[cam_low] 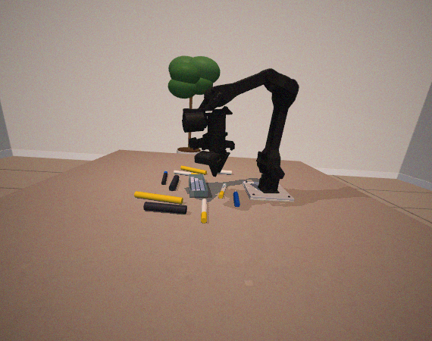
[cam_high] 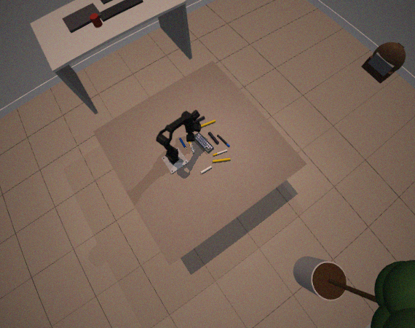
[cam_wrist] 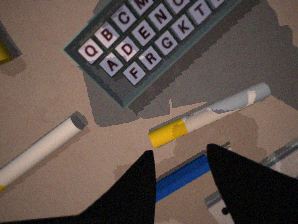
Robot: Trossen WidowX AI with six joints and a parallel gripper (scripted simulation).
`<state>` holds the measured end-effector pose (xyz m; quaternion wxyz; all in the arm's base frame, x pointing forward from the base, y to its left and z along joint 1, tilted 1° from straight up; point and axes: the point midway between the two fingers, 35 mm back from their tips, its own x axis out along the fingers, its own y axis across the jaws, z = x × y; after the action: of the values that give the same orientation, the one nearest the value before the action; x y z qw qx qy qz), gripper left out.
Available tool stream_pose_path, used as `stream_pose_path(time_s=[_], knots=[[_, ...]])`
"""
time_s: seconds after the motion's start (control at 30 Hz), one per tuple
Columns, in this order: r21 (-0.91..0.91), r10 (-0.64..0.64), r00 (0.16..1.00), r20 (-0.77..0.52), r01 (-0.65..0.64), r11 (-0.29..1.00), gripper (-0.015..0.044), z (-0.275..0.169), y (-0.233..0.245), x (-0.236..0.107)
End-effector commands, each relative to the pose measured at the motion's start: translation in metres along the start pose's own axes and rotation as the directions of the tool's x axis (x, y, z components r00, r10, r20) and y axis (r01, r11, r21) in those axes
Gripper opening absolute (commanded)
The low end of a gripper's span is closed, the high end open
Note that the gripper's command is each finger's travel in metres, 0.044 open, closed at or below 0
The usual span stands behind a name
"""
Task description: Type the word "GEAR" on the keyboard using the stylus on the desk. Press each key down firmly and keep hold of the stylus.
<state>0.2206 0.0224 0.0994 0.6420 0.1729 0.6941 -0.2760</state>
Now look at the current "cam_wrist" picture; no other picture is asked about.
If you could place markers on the keyboard with keys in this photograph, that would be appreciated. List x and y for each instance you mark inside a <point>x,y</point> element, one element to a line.
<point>128,44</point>

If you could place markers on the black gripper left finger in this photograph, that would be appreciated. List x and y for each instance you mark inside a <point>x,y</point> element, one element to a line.
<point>131,200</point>

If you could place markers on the blue stylus with grey tip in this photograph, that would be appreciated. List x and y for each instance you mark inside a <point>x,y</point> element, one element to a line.
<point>181,177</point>

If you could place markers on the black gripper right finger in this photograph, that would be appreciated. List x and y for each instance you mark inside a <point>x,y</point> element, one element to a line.
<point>252,192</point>

